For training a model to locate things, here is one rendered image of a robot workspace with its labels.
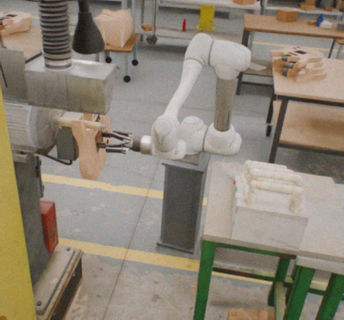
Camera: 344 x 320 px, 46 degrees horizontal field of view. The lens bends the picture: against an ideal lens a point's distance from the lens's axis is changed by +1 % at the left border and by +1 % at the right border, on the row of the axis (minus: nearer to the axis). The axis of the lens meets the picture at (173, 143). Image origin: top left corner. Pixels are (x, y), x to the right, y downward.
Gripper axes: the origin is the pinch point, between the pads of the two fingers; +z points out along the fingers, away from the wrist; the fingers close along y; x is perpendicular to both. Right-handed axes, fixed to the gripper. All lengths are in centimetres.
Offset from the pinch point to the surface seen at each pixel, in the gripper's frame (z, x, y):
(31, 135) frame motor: 19.3, 19.2, -23.3
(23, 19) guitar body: 147, -52, 214
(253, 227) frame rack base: -74, -2, -37
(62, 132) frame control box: 20.8, -2.8, 4.3
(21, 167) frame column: 31.8, -6.4, -18.7
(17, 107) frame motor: 26.0, 27.5, -17.1
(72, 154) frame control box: 16.2, -14.7, 1.7
